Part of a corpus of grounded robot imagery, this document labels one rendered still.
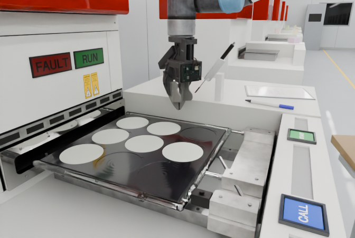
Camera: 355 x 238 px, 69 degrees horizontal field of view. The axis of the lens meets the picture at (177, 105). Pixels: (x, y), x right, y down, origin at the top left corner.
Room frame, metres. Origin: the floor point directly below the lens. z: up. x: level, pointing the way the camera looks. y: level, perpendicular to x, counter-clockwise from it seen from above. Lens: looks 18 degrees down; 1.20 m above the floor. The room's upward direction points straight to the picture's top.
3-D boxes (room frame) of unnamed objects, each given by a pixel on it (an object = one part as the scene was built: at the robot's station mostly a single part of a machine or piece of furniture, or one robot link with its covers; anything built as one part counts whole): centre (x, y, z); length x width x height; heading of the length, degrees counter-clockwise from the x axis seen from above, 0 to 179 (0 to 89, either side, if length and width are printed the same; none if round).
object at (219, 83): (0.78, -0.11, 1.03); 0.06 x 0.04 x 0.13; 66
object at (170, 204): (0.44, 0.16, 0.90); 0.37 x 0.01 x 0.01; 66
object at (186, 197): (0.53, -0.08, 0.90); 0.38 x 0.01 x 0.01; 156
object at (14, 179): (0.68, 0.28, 0.89); 0.44 x 0.02 x 0.10; 156
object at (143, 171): (0.61, 0.09, 0.90); 0.34 x 0.34 x 0.01; 66
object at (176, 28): (0.72, -0.01, 1.18); 0.08 x 0.08 x 0.05
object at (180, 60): (0.71, -0.01, 1.10); 0.09 x 0.08 x 0.12; 29
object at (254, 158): (0.51, -0.16, 0.87); 0.36 x 0.08 x 0.03; 156
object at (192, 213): (0.47, 0.08, 0.84); 0.50 x 0.02 x 0.03; 66
